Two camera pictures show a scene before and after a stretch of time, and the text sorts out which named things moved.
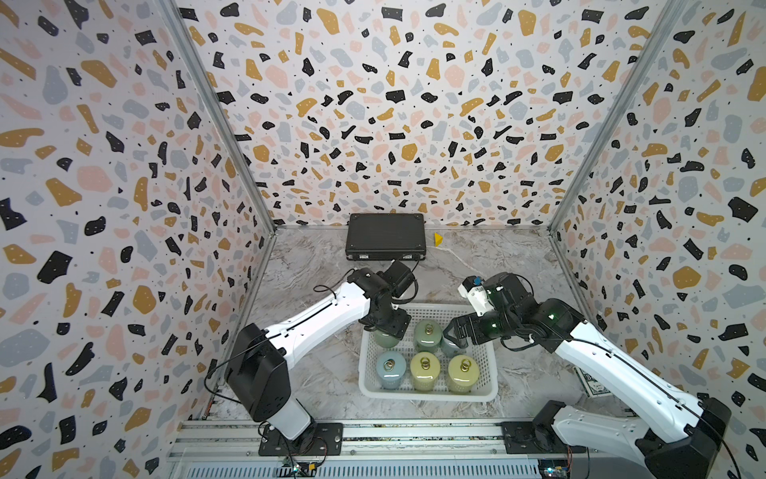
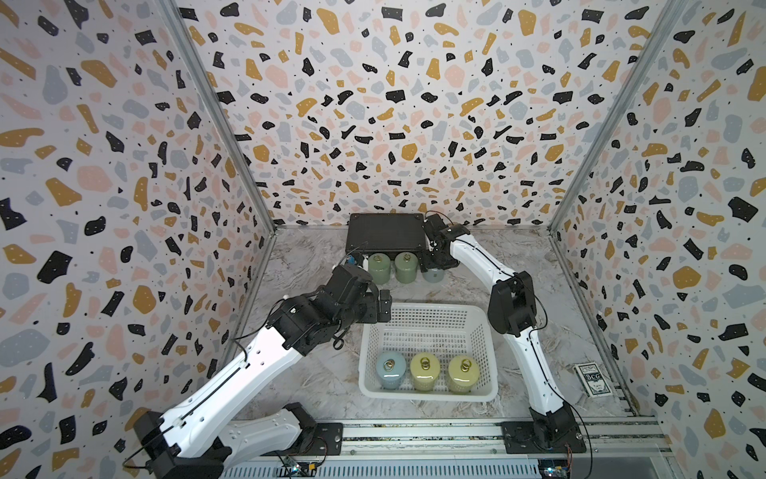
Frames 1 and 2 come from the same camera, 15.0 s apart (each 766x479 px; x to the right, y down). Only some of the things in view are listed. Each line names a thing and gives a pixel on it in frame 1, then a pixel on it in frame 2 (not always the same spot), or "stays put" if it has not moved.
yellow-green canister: x=424 y=369 stays put
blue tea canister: x=391 y=368 stays put
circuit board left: x=299 y=469 stays put
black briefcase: x=386 y=237 stays put
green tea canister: x=385 y=339 -> x=379 y=267
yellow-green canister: x=463 y=373 stays put
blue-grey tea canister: x=451 y=349 -> x=434 y=275
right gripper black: x=469 y=321 -> x=424 y=263
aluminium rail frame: x=229 y=449 stays put
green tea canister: x=428 y=335 -> x=406 y=267
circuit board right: x=553 y=467 stays put
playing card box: x=590 y=385 stays put
